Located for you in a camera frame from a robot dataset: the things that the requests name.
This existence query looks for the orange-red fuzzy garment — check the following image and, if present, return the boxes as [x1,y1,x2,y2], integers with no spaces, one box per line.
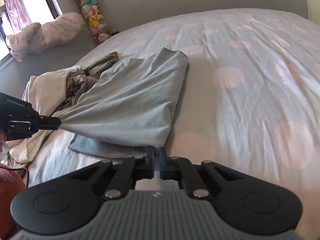
[0,164,25,239]

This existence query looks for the brown striped garment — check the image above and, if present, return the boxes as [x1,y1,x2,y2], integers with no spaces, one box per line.
[83,51,119,80]

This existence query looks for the window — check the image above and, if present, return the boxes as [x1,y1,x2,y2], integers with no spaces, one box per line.
[1,0,61,64]

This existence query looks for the cream white sweater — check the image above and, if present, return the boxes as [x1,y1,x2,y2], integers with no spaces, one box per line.
[9,66,81,164]

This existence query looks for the clear tube of plush toys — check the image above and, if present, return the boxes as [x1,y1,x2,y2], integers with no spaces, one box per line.
[76,0,111,44]

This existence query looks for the light blue-grey pants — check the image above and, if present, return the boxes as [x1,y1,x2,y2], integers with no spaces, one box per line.
[60,48,189,159]

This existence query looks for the tan brown garment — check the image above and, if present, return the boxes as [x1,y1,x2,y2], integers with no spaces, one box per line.
[55,72,99,112]

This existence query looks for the hanging purple laundry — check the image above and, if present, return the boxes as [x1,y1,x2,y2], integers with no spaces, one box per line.
[5,0,30,33]

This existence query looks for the person's left hand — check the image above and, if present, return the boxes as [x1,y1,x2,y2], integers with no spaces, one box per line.
[0,132,7,142]

